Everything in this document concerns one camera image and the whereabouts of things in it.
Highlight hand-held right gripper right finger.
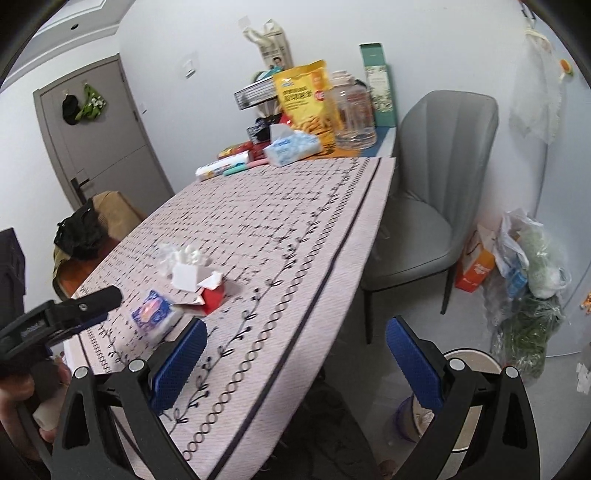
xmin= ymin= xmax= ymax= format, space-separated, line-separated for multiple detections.
xmin=385 ymin=316 xmax=541 ymax=480

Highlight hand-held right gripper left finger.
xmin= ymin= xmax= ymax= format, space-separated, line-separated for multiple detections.
xmin=51 ymin=318 xmax=208 ymax=480

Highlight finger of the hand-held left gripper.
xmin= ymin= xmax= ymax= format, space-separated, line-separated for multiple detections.
xmin=45 ymin=311 xmax=110 ymax=345
xmin=50 ymin=285 xmax=124 ymax=325

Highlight white trash bin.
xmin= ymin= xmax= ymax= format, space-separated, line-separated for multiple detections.
xmin=396 ymin=348 xmax=505 ymax=454

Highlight blue tissue packet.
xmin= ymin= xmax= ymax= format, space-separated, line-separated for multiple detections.
xmin=130 ymin=289 xmax=184 ymax=343

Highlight small red carton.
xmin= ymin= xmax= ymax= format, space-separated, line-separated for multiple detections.
xmin=171 ymin=260 xmax=227 ymax=317

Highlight white tissue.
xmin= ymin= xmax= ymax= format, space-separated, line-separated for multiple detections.
xmin=159 ymin=243 xmax=209 ymax=274

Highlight person's left hand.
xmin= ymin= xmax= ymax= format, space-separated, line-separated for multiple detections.
xmin=0 ymin=355 xmax=71 ymax=464

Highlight dark cabinet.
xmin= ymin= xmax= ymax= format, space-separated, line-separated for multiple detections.
xmin=0 ymin=226 xmax=27 ymax=320

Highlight dark patterned cloth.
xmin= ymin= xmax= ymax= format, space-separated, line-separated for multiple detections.
xmin=256 ymin=382 xmax=385 ymax=480

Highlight orange cardboard box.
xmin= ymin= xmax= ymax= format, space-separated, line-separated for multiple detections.
xmin=454 ymin=224 xmax=498 ymax=294

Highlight grey upholstered chair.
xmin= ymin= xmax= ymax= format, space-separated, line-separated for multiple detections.
xmin=359 ymin=89 xmax=500 ymax=345

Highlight grey door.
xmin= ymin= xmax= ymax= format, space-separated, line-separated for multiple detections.
xmin=32 ymin=54 xmax=174 ymax=214

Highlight white plastic bag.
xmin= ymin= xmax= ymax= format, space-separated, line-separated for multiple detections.
xmin=493 ymin=209 xmax=572 ymax=299

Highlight roll of white bags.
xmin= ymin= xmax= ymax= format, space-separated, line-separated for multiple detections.
xmin=195 ymin=154 xmax=250 ymax=180

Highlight black hat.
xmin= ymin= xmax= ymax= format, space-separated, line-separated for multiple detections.
xmin=62 ymin=94 xmax=82 ymax=126

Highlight green pen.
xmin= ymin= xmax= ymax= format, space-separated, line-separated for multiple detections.
xmin=223 ymin=161 xmax=269 ymax=176

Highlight red snack packets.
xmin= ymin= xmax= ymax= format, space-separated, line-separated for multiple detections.
xmin=217 ymin=141 xmax=269 ymax=160

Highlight orange placemat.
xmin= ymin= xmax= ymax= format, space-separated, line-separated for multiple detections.
xmin=318 ymin=145 xmax=380 ymax=160

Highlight white refrigerator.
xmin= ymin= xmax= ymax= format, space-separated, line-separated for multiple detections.
xmin=512 ymin=0 xmax=591 ymax=366

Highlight blue tissue pack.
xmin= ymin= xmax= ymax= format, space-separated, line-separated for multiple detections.
xmin=263 ymin=124 xmax=323 ymax=167

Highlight black utensil holder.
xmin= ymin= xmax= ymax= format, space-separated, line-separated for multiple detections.
xmin=246 ymin=117 xmax=283 ymax=143

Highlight clear plastic jug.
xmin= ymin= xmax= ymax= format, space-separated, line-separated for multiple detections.
xmin=329 ymin=71 xmax=378 ymax=150

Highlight tall green box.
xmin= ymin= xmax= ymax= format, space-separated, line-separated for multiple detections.
xmin=359 ymin=42 xmax=398 ymax=128

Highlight yellow snack bag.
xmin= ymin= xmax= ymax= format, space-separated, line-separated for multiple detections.
xmin=272 ymin=59 xmax=343 ymax=154

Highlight hanging white mesh bag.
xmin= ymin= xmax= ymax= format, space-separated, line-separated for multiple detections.
xmin=510 ymin=27 xmax=563 ymax=145

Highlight hanging milk carton bag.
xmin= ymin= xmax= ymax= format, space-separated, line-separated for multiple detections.
xmin=243 ymin=19 xmax=294 ymax=73

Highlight black door handle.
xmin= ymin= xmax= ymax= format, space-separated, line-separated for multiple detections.
xmin=69 ymin=177 xmax=91 ymax=206

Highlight black wire basket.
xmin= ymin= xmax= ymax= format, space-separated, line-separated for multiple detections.
xmin=233 ymin=79 xmax=278 ymax=111

